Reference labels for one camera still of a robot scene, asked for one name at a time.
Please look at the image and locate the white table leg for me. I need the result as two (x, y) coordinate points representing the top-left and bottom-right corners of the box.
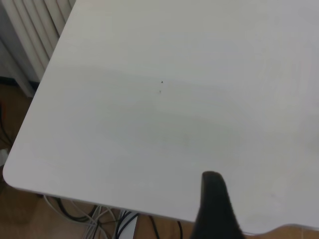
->
(113, 210), (138, 239)

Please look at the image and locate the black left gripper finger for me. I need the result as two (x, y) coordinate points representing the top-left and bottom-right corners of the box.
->
(190, 171), (246, 239)

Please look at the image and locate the black floor cable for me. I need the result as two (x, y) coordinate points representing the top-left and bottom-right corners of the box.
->
(116, 211), (140, 239)
(149, 216), (184, 239)
(57, 198), (94, 223)

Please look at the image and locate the white floor cable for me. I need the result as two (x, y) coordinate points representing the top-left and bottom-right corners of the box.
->
(43, 195), (100, 239)
(84, 205), (121, 239)

